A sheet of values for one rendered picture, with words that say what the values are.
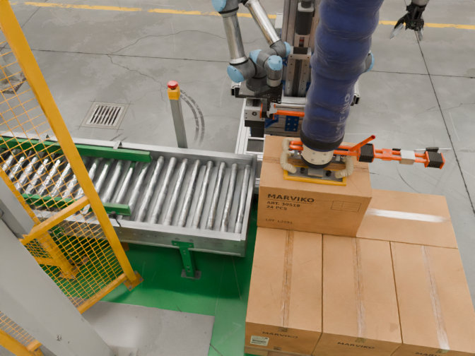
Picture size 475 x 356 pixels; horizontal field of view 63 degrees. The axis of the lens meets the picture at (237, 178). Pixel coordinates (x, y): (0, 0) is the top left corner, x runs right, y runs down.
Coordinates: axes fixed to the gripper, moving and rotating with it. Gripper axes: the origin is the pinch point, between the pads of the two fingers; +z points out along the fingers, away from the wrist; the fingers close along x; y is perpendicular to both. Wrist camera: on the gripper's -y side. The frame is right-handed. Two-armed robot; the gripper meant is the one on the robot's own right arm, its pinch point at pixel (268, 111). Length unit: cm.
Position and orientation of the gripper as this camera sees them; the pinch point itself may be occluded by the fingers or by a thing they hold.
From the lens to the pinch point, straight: 233.7
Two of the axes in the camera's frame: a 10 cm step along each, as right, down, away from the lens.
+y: 9.9, 1.0, -1.0
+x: 1.4, -7.6, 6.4
